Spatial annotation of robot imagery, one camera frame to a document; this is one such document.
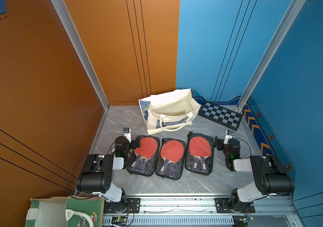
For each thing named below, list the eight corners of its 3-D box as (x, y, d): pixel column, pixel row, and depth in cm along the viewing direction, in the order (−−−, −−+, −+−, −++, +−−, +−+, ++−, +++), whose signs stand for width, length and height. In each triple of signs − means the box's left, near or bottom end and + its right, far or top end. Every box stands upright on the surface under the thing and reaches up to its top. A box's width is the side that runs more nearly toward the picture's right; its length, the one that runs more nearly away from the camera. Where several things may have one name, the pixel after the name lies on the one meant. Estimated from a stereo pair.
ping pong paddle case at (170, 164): (154, 176, 85) (154, 174, 83) (162, 139, 102) (162, 137, 99) (182, 181, 83) (182, 180, 81) (186, 142, 100) (186, 140, 97)
